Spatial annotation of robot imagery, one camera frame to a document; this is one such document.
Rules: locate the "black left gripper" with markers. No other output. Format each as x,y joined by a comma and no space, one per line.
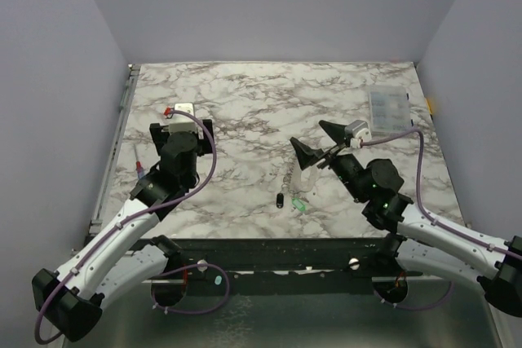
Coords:
205,143

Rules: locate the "blue red screwdriver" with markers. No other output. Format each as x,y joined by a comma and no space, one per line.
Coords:
139,169

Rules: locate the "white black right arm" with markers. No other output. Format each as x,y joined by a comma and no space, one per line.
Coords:
421,241

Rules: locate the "black key tag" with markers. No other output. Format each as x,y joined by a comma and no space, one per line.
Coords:
280,197

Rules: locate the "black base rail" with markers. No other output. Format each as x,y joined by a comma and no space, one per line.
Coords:
266,267

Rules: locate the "aluminium side rail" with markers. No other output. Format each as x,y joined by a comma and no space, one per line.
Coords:
124,108

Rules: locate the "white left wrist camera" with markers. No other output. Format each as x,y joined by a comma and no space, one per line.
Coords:
180,123

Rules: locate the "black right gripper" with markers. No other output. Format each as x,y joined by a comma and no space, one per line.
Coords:
327,156

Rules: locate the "green key tag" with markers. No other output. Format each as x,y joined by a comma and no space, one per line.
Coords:
299,204

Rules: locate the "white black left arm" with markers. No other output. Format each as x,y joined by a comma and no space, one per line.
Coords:
74,296

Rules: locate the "clear plastic organizer box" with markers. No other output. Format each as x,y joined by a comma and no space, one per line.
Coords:
389,109

